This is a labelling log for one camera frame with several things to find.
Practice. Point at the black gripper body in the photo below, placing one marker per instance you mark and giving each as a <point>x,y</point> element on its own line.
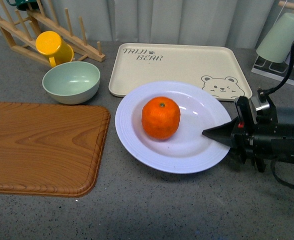
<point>251,134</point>

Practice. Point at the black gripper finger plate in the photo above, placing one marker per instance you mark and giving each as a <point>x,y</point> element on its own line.
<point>223,134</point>

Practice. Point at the white round plate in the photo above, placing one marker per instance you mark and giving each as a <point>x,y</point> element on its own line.
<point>187,151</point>

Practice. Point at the orange fruit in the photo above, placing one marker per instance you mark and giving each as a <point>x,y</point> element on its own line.
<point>160,117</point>

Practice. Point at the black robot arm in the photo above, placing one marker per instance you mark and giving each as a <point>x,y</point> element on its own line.
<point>282,143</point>

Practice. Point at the beige bear tray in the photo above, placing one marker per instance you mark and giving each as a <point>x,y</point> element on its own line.
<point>213,69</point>

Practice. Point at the white cup holder rack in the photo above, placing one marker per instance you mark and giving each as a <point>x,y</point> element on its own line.
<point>270,69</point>

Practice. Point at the light green cup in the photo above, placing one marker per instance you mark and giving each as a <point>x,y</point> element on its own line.
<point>277,43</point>

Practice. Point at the grey curtain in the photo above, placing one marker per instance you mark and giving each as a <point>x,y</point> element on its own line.
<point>223,23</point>

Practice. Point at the light green bowl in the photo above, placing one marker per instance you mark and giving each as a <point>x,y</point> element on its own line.
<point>72,83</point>

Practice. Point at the wooden cutting board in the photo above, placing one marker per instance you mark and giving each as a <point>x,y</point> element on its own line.
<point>51,149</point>

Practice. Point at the yellow mug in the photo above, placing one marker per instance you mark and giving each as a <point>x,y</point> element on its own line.
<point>52,46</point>

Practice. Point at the wooden dish rack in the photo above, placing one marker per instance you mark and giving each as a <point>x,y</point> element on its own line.
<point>20,41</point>

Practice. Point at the dark green mug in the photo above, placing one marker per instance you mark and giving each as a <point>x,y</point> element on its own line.
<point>23,5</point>

